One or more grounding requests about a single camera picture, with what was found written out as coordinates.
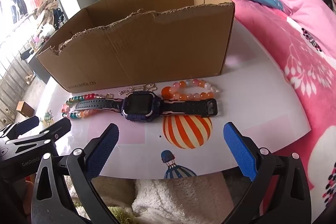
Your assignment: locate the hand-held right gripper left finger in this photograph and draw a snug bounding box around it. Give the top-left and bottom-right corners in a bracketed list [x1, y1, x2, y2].
[31, 123, 121, 224]

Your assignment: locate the black purple smartwatch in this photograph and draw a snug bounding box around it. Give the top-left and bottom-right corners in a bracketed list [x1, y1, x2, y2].
[76, 91, 218, 123]

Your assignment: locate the metal clothes rack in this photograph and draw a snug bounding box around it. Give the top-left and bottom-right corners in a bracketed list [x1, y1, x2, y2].
[10, 0, 66, 39]

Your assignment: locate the grey cabinet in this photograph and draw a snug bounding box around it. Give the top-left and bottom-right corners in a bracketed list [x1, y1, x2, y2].
[28, 52, 50, 84]

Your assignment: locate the pink printed blanket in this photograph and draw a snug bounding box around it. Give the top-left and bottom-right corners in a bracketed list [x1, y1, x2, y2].
[226, 0, 336, 190]

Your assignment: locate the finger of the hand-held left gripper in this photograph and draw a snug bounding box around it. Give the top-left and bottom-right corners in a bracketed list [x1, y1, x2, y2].
[9, 118, 72, 151]
[0, 116, 40, 141]

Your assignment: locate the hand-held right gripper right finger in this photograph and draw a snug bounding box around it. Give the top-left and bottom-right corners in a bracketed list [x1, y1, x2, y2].
[223, 122, 313, 224]

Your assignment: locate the multicolour bead bracelet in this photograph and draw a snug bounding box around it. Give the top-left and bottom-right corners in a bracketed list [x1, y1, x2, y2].
[62, 93, 105, 121]

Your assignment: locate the green fluffy cloth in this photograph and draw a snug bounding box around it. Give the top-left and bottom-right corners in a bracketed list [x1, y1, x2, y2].
[106, 207, 129, 224]

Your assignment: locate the torn brown cardboard box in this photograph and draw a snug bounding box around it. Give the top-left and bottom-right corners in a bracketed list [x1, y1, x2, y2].
[36, 0, 235, 92]

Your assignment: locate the gold chain bracelet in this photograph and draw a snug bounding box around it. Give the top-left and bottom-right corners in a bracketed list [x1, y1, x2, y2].
[119, 86, 147, 96]

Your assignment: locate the small brown box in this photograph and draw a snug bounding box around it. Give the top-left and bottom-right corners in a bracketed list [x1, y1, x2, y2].
[16, 101, 34, 115]

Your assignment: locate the orange white bead bracelet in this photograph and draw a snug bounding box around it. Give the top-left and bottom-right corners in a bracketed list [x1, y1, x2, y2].
[161, 79, 221, 102]

